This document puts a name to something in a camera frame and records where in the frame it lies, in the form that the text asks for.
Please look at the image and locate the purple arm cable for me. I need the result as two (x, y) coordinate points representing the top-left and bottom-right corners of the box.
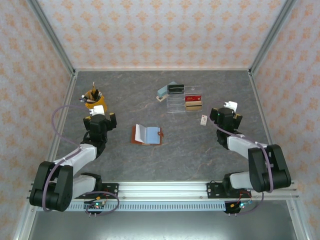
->
(41, 104), (120, 218)
(208, 100), (274, 216)

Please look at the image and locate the grey metal sheet panel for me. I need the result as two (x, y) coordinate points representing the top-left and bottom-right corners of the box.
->
(27, 211), (305, 240)

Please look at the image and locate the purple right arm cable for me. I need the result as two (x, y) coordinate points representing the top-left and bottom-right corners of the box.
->
(208, 100), (274, 216)

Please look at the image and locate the grey slotted cable duct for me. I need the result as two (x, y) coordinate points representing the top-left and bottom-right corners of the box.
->
(37, 201), (251, 212)

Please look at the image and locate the brown leather card holder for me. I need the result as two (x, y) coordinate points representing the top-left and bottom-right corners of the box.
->
(131, 124), (165, 146)

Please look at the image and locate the gold card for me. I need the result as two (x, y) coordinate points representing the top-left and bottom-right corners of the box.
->
(185, 100), (203, 112)

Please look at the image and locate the small controller circuit board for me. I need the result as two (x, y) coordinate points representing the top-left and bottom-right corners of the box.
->
(83, 199), (107, 218)
(223, 199), (254, 216)

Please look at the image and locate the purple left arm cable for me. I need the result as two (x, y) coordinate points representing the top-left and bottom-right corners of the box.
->
(41, 104), (120, 218)

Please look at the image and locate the aluminium frame post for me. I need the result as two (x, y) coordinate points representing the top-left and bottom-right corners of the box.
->
(26, 0), (77, 77)
(248, 0), (298, 77)

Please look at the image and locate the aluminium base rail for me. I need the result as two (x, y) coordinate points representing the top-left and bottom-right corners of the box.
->
(26, 181), (301, 201)

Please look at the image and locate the clear acrylic card organiser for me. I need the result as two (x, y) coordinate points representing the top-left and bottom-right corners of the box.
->
(166, 84), (203, 114)

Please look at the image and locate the yellow metal pencil bucket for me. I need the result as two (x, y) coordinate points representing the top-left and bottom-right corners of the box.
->
(83, 88), (108, 113)

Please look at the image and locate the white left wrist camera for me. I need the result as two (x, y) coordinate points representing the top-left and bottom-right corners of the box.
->
(89, 104), (106, 117)

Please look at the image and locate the light blue stapler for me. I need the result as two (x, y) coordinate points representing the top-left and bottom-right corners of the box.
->
(156, 81), (176, 102)

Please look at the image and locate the aluminium table side rail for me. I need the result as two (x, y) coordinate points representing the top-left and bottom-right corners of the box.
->
(13, 71), (79, 240)
(247, 69), (313, 240)

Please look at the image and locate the black card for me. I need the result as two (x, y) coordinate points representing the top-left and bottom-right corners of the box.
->
(167, 84), (186, 95)

